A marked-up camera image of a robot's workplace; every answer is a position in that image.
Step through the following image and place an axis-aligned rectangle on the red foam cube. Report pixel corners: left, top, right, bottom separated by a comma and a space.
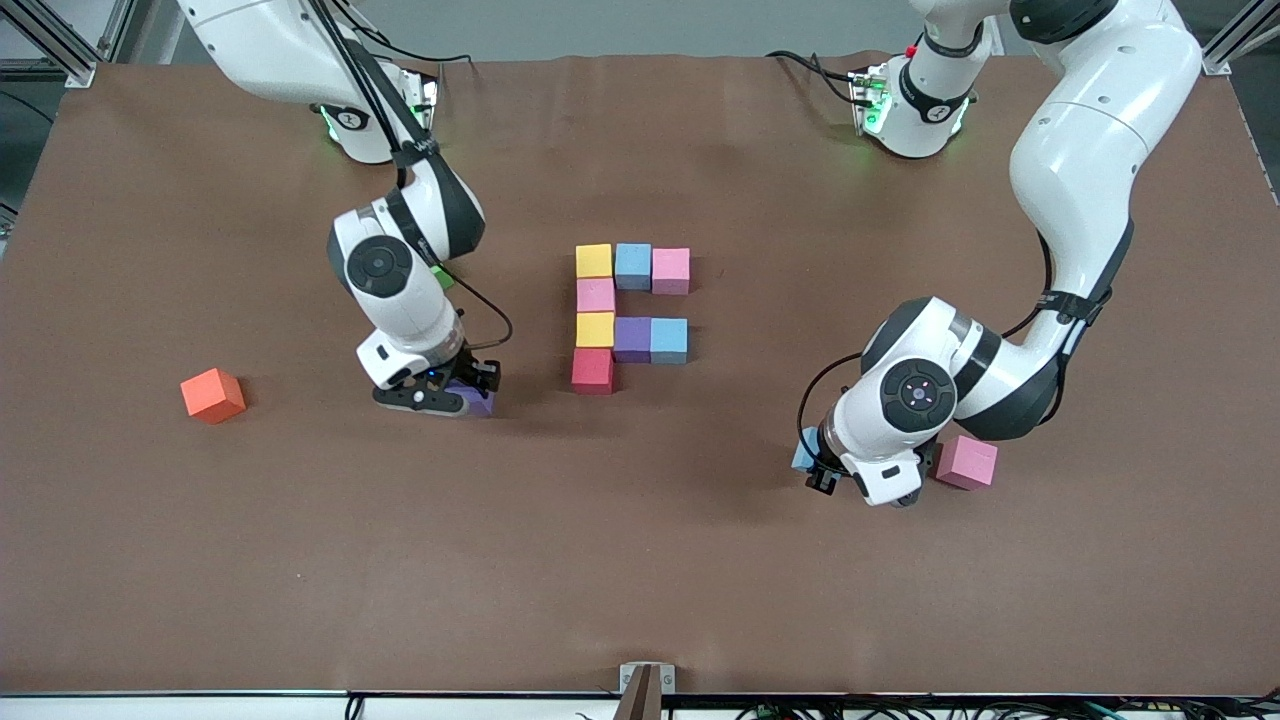
571, 347, 615, 395

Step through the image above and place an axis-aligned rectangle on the brown table cover sheet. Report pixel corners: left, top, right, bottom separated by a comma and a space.
0, 52, 1280, 698

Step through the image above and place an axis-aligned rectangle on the orange foam cube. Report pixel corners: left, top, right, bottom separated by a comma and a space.
180, 367, 247, 425

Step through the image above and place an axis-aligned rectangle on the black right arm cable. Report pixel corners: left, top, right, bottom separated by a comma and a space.
300, 0, 515, 351

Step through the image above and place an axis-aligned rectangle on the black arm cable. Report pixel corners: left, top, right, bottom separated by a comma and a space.
300, 0, 515, 351
797, 228, 1054, 473

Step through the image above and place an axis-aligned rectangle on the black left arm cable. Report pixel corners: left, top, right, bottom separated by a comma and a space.
797, 228, 1054, 473

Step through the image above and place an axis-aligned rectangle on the grey metal bracket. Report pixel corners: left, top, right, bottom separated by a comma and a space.
619, 662, 677, 695

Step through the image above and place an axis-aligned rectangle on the black base cable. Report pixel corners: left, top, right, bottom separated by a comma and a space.
768, 50, 867, 106
355, 30, 473, 69

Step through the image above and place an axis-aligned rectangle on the white table edge rail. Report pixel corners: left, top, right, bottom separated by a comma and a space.
0, 690, 1280, 720

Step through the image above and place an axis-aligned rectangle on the aluminium frame profile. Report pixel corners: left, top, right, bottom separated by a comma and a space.
1197, 0, 1280, 77
0, 0, 136, 89

